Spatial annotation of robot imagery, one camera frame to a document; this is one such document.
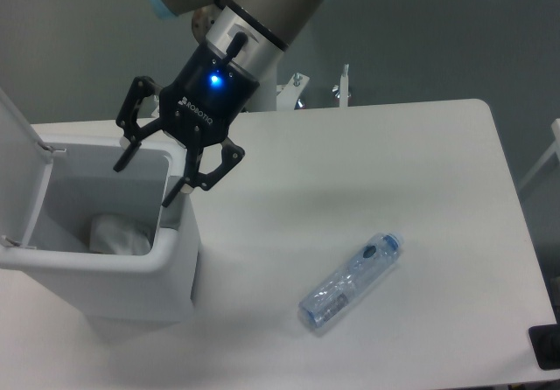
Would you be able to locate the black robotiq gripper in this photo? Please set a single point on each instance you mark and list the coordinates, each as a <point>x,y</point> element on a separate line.
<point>208,93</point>

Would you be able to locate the white plastic bag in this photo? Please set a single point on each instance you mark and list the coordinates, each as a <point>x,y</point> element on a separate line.
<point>117,234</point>

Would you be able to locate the clear plastic water bottle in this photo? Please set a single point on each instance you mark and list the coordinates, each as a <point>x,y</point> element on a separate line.
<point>350,280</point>

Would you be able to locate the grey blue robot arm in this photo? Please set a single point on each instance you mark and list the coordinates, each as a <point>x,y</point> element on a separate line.
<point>280,21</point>

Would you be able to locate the white trash can lid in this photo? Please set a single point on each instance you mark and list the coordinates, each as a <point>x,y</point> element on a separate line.
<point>26,169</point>

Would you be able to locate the white plastic trash can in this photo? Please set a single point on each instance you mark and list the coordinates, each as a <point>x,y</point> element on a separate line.
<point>156,287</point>

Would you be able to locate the black device at table edge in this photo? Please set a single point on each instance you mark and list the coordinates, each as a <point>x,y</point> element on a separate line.
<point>545,343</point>

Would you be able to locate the white pedestal base frame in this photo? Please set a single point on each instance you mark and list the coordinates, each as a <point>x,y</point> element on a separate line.
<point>300,92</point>

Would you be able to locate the white furniture frame right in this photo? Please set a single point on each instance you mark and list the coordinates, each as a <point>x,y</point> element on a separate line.
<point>544,164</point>

